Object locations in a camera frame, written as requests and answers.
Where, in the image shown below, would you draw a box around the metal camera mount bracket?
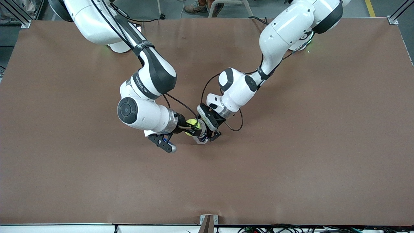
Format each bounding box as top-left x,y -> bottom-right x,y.
199,215 -> 219,233

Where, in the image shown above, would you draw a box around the beige chair legs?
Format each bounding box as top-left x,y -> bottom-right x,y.
208,0 -> 255,18

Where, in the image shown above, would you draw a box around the white table edge rail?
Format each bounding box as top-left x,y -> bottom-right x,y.
0,223 -> 414,233

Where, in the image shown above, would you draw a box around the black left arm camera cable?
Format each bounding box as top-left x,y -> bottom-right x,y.
201,53 -> 263,132

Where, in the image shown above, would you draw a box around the black cable bundle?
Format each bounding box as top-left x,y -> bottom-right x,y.
238,223 -> 414,233

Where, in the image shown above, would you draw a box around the brown table cover sheet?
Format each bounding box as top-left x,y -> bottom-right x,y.
0,16 -> 414,226

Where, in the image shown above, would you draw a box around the aluminium frame post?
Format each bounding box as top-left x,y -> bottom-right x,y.
0,0 -> 31,29
387,0 -> 414,25

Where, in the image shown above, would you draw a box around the clear plastic tennis ball can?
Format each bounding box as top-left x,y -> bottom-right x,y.
193,119 -> 208,145

